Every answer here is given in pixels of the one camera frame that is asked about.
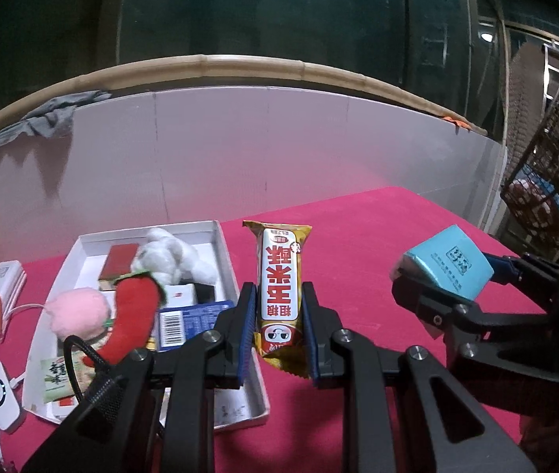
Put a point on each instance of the glass window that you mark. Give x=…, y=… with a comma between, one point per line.
x=260, y=5

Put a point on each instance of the green white tea packet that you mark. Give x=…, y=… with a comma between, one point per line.
x=62, y=377

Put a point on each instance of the white plush toy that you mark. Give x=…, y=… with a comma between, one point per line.
x=171, y=256

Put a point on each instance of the blue white medicine box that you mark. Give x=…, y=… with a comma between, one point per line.
x=195, y=320

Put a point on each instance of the bamboo rail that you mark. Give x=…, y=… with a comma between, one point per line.
x=260, y=66

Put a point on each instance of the red tablecloth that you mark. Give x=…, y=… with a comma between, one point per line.
x=383, y=217

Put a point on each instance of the red plush chili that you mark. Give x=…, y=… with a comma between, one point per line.
x=131, y=315

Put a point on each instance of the yellow red snack packet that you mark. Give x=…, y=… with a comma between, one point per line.
x=279, y=281

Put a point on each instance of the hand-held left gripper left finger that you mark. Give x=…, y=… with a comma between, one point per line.
x=246, y=335

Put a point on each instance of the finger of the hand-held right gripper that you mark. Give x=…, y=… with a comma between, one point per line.
x=503, y=268
x=437, y=313

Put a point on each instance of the light blue small box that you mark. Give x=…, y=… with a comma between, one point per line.
x=447, y=261

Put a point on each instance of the white cardboard box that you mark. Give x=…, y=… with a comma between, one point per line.
x=92, y=251

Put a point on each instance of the pink plush ball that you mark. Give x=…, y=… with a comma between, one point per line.
x=80, y=310

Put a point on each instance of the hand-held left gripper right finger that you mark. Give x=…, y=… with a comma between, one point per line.
x=310, y=335

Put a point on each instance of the white power bank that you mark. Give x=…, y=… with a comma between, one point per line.
x=6, y=281

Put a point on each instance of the long yellow white medicine box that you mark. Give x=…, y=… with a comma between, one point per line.
x=152, y=342

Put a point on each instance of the red white small box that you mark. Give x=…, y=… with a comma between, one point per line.
x=119, y=261

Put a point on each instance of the grey cloth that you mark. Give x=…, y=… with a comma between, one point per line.
x=48, y=118

